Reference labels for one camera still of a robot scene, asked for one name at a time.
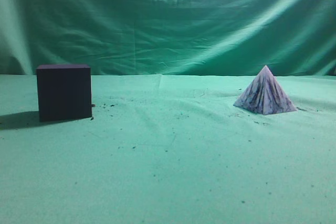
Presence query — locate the white purple marbled square pyramid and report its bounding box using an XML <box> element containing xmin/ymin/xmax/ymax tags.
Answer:
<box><xmin>233</xmin><ymin>66</ymin><xmax>297</xmax><ymax>115</ymax></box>

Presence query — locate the dark purple cube block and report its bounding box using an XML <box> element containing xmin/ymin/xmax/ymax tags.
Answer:
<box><xmin>36</xmin><ymin>64</ymin><xmax>92</xmax><ymax>122</ymax></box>

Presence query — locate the green table cloth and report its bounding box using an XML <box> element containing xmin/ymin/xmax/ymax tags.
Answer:
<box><xmin>1</xmin><ymin>75</ymin><xmax>335</xmax><ymax>223</ymax></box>

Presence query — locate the green backdrop cloth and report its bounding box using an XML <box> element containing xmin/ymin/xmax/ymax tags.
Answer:
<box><xmin>1</xmin><ymin>0</ymin><xmax>335</xmax><ymax>76</ymax></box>

